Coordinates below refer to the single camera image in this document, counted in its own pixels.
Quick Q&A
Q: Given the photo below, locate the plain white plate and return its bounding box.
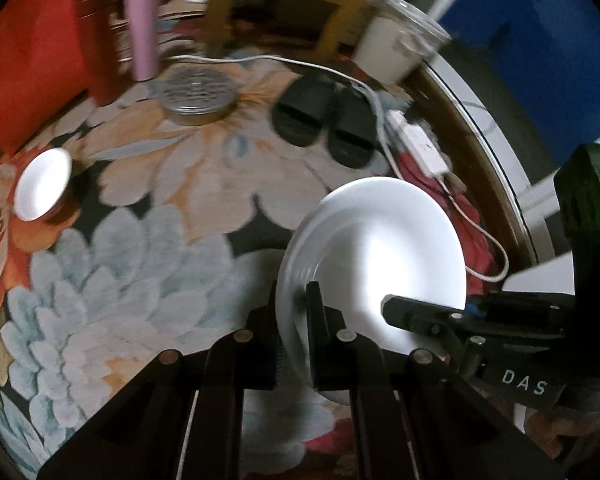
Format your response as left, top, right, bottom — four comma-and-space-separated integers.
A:
275, 177, 467, 385

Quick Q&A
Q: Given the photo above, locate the round perforated metal tin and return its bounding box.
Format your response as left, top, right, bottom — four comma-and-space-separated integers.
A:
159, 66, 238, 126

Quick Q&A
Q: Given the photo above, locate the red bag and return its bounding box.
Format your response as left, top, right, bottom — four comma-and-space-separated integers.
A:
0, 0, 124, 155

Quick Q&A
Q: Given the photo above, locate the blue container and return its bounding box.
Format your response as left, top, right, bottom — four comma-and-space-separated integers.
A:
441, 0, 600, 164

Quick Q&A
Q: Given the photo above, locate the white power strip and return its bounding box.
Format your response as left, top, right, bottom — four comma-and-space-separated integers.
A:
385, 110, 451, 179

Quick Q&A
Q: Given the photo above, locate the floral rug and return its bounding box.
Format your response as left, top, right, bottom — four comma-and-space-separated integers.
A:
0, 51, 390, 479

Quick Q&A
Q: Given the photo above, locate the pink tumbler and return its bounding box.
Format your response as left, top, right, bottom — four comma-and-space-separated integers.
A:
123, 0, 163, 81

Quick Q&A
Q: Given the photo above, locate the white cable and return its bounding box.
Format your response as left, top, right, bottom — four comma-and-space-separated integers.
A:
119, 53, 511, 284

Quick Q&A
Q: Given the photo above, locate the white bucket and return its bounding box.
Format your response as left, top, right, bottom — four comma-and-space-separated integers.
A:
353, 0, 451, 84

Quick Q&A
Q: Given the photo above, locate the black slipper right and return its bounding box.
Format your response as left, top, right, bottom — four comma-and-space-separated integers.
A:
327, 87, 377, 169

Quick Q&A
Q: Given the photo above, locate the red bowl white inside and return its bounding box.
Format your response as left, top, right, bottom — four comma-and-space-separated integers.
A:
14, 148, 81, 223

